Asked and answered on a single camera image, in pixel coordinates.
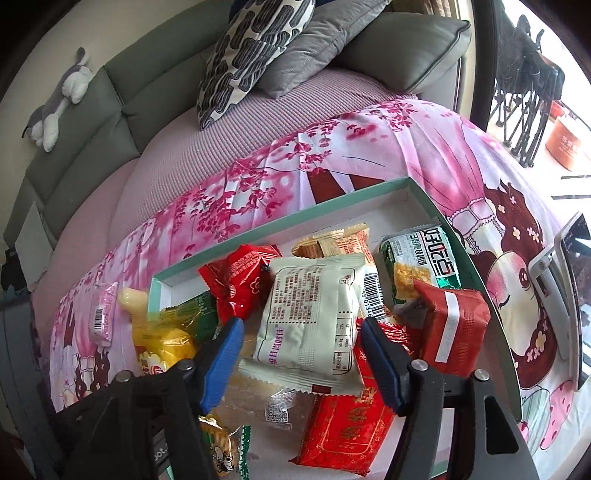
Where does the clear white bun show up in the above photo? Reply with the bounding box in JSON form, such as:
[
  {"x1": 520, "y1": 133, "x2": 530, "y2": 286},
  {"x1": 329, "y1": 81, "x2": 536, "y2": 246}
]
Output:
[{"x1": 216, "y1": 322, "x2": 320, "y2": 432}]

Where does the red foil box packet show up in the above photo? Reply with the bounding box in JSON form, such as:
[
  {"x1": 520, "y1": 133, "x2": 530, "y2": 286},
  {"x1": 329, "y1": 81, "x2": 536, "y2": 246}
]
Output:
[{"x1": 414, "y1": 280, "x2": 491, "y2": 378}]

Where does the green stick snack packet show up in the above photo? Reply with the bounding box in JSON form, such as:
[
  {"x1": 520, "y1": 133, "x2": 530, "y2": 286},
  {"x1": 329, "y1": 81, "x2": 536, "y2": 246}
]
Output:
[{"x1": 159, "y1": 291, "x2": 218, "y2": 345}]

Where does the yellow cake packet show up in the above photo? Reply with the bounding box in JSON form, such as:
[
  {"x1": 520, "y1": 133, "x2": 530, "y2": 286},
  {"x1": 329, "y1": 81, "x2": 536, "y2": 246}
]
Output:
[{"x1": 131, "y1": 312, "x2": 198, "y2": 375}]

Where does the small green snack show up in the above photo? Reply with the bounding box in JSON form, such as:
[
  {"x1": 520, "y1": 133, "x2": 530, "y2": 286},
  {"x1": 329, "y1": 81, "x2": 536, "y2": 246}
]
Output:
[{"x1": 198, "y1": 413, "x2": 252, "y2": 479}]

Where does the cream white snack packet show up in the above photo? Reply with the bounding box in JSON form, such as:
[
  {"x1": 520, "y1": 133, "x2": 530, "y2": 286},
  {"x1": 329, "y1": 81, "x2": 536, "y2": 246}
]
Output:
[{"x1": 238, "y1": 254, "x2": 366, "y2": 397}]

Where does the red gold pastry packet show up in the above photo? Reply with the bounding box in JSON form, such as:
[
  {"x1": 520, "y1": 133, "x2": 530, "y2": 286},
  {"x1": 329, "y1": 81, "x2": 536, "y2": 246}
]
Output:
[{"x1": 290, "y1": 341, "x2": 394, "y2": 477}]

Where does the red heart snack packet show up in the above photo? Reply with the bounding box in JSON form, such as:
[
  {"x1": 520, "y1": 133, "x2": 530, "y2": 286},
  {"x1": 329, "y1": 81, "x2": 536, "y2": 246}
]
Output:
[{"x1": 198, "y1": 244, "x2": 281, "y2": 324}]

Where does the green white walnut cake packet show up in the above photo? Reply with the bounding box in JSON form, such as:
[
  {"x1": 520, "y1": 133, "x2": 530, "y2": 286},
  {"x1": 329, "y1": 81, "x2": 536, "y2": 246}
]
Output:
[{"x1": 379, "y1": 224, "x2": 462, "y2": 304}]

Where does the yellow jelly cup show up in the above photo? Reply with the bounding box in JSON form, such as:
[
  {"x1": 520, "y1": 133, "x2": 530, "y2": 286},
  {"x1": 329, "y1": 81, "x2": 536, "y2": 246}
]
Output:
[{"x1": 117, "y1": 287, "x2": 148, "y2": 323}]

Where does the beige orange biscuit packet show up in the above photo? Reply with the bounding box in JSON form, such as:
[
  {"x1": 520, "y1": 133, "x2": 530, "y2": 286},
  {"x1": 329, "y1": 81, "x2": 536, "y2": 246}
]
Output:
[{"x1": 291, "y1": 223, "x2": 387, "y2": 321}]

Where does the pink wafer packet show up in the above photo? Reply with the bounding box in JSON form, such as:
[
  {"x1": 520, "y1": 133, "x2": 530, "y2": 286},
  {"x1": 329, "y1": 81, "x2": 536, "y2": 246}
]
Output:
[{"x1": 88, "y1": 281, "x2": 118, "y2": 347}]

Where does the teal white tray box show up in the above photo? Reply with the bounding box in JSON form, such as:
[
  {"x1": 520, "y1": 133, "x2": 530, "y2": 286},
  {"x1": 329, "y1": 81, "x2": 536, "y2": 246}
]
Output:
[{"x1": 147, "y1": 178, "x2": 522, "y2": 479}]

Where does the pink cartoon tablecloth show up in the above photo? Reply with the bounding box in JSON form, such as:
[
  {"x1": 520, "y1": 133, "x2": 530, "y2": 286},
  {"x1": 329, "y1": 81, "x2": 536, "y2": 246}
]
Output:
[{"x1": 49, "y1": 98, "x2": 590, "y2": 479}]

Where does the pink sofa seat cover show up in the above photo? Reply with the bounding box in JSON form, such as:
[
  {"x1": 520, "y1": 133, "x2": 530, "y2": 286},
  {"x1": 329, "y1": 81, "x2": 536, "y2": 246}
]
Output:
[{"x1": 32, "y1": 69, "x2": 394, "y2": 338}]

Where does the dark clothes pile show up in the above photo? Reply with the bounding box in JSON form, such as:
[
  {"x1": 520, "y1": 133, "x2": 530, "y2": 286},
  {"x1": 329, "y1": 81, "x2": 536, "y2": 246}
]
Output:
[{"x1": 1, "y1": 249, "x2": 27, "y2": 291}]

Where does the light grey pillow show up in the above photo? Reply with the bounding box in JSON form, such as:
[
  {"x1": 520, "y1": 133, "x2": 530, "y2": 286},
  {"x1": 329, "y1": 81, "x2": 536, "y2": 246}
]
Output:
[{"x1": 15, "y1": 203, "x2": 53, "y2": 292}]

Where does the orange red bucket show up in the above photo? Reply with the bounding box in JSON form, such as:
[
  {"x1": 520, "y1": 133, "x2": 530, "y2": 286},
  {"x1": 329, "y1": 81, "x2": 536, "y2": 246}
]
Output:
[{"x1": 545, "y1": 115, "x2": 582, "y2": 171}]

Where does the grey sofa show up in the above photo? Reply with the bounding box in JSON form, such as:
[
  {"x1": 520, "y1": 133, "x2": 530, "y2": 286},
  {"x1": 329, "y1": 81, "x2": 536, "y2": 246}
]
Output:
[{"x1": 2, "y1": 1, "x2": 472, "y2": 246}]

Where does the grey white plush toy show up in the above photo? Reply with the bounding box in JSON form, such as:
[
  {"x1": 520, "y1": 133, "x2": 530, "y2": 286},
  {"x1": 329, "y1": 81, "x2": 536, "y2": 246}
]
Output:
[{"x1": 21, "y1": 47, "x2": 94, "y2": 153}]

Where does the black folding chair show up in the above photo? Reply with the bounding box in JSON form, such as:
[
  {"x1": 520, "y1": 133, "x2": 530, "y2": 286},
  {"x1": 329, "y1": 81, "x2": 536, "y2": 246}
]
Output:
[{"x1": 489, "y1": 11, "x2": 565, "y2": 167}]

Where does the black white patterned pillow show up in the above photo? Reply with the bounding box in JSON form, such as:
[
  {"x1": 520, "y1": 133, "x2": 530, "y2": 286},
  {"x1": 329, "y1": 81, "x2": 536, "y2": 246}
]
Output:
[{"x1": 197, "y1": 0, "x2": 315, "y2": 130}]

